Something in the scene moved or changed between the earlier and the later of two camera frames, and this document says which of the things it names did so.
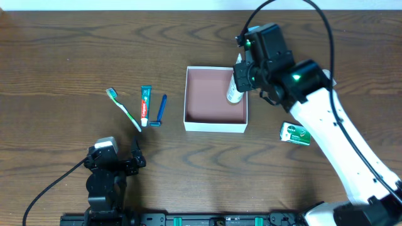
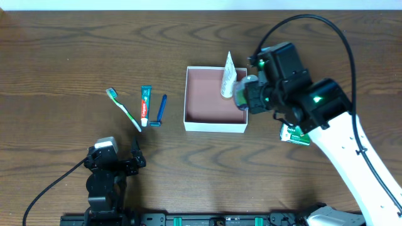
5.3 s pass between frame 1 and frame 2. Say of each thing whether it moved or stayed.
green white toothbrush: stayed
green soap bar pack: stayed
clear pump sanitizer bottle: moved
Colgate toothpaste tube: stayed
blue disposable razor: stayed
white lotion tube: moved
